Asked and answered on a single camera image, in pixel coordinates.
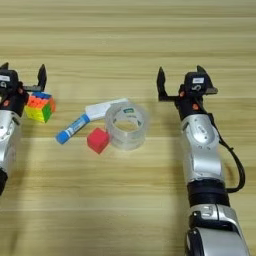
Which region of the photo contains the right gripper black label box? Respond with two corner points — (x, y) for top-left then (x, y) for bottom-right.
(183, 71), (211, 94)

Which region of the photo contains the clear tape roll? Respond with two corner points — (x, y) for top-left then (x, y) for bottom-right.
(104, 101), (150, 152)

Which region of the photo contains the blue glue stick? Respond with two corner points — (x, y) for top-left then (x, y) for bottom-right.
(54, 113), (92, 145)

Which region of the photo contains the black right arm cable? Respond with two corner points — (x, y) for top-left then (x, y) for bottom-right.
(208, 113), (247, 194)

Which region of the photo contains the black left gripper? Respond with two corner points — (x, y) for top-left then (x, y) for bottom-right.
(0, 62), (48, 116)

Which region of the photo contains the red cube block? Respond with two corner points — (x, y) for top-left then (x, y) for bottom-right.
(86, 127), (111, 155)

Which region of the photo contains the multicolour puzzle cube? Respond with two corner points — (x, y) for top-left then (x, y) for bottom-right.
(24, 91), (57, 124)

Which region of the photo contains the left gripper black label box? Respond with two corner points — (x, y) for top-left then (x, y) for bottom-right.
(0, 69), (20, 92)

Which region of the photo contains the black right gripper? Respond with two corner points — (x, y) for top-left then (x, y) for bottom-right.
(156, 64), (219, 122)

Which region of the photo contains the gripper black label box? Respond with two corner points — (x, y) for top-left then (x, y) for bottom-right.
(0, 69), (20, 92)
(183, 71), (211, 94)

